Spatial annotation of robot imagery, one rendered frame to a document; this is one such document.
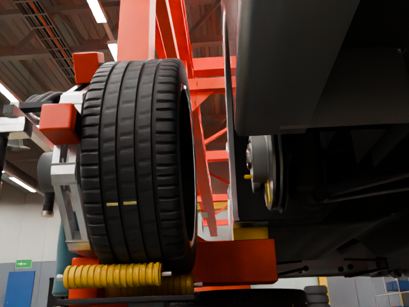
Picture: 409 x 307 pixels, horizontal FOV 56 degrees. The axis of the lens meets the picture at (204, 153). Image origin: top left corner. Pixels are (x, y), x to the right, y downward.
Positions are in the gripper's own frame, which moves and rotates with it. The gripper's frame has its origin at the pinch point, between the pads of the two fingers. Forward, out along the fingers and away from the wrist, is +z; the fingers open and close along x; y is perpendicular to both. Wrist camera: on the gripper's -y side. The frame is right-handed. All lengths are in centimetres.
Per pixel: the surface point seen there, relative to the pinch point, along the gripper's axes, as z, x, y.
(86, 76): 18.6, -19.0, 29.1
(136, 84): 34, -38, 30
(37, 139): 5.5, -8.7, 6.2
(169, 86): 42, -40, 31
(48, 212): 11.6, -2.4, -19.7
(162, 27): 35, 195, 84
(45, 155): 10.2, -14.1, 2.5
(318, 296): 592, 814, -414
